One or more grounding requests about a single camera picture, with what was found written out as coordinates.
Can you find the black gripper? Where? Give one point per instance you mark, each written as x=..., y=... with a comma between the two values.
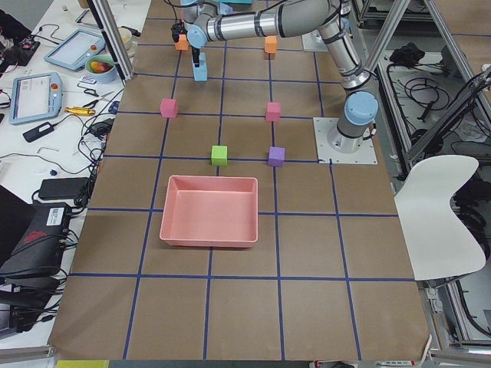
x=196, y=56

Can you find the light blue foam block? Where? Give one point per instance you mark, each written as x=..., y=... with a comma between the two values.
x=200, y=74
x=203, y=61

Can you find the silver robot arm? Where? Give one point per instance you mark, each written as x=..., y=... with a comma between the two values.
x=323, y=26

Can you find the orange foam block far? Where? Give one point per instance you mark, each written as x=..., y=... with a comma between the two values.
x=182, y=44

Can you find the orange foam block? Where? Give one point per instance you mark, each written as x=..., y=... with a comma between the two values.
x=182, y=44
x=270, y=44

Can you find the pink foam block far left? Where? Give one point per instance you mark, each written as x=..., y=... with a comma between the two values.
x=169, y=108

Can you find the pink foam block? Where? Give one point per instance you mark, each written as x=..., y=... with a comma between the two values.
x=273, y=111
x=169, y=108

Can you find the teal plastic tray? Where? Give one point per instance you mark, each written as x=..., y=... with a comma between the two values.
x=240, y=2

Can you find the beige bowl with lemon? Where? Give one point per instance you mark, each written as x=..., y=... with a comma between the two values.
x=126, y=37

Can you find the orange foam block near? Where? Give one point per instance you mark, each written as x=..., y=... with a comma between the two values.
x=270, y=44

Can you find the pink foam block near left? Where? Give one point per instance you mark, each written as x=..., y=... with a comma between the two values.
x=273, y=111

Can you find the blue bowl with fruit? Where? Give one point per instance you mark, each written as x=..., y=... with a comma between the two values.
x=101, y=68

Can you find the green foam block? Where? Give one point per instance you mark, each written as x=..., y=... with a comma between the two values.
x=219, y=155

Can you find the teach pendant far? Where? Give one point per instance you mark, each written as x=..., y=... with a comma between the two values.
x=73, y=52

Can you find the teach pendant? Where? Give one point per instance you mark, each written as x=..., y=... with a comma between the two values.
x=73, y=52
x=36, y=97

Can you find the purple foam block left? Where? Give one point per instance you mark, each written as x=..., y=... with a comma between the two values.
x=276, y=157

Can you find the pink plastic tray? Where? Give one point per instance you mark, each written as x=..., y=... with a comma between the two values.
x=211, y=211

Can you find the teach pendant near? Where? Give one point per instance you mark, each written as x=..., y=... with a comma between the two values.
x=36, y=97

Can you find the black power adapter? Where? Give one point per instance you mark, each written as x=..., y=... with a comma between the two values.
x=66, y=188

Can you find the black computer box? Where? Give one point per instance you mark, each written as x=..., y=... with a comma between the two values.
x=31, y=239

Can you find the white chair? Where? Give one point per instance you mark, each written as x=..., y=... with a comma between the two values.
x=438, y=243

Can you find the aluminium frame post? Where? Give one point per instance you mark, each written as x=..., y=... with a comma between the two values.
x=107, y=25

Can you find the gold screwdriver handle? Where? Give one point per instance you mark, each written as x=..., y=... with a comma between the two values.
x=80, y=111

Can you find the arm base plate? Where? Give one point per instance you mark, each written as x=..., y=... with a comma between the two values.
x=334, y=148

